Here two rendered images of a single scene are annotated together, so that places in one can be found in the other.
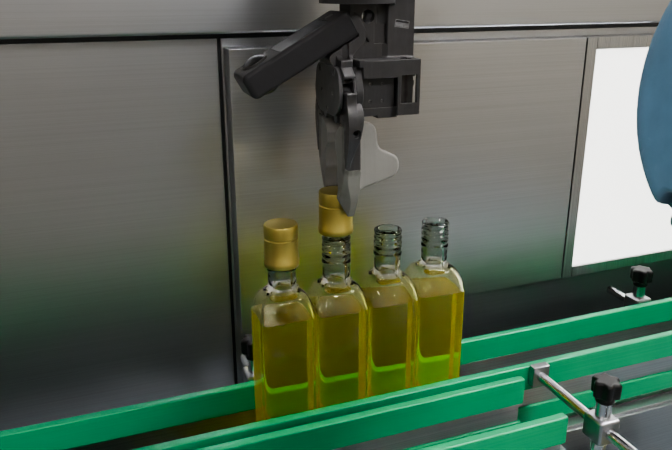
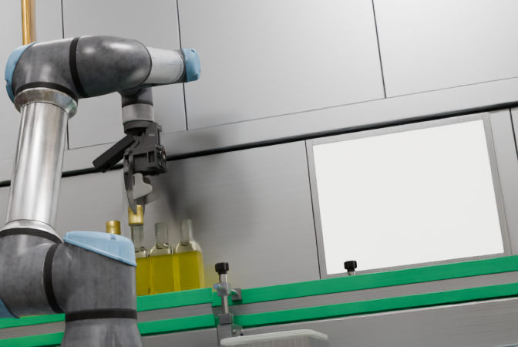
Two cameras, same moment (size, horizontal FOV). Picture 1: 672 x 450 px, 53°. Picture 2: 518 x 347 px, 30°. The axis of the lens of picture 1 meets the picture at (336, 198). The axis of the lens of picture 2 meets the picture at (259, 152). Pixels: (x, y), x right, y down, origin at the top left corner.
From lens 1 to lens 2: 1.89 m
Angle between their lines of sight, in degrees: 46
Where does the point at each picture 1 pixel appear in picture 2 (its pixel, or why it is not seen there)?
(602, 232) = (346, 251)
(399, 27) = (150, 136)
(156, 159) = (97, 223)
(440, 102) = (222, 182)
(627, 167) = (354, 210)
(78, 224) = not seen: hidden behind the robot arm
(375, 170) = (141, 191)
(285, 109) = not seen: hidden behind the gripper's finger
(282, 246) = (109, 228)
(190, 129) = (111, 208)
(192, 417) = not seen: hidden behind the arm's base
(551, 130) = (292, 191)
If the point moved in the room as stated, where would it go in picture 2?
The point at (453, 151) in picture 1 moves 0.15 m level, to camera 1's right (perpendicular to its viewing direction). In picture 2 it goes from (233, 206) to (286, 193)
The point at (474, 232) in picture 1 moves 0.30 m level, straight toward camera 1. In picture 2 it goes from (253, 251) to (152, 244)
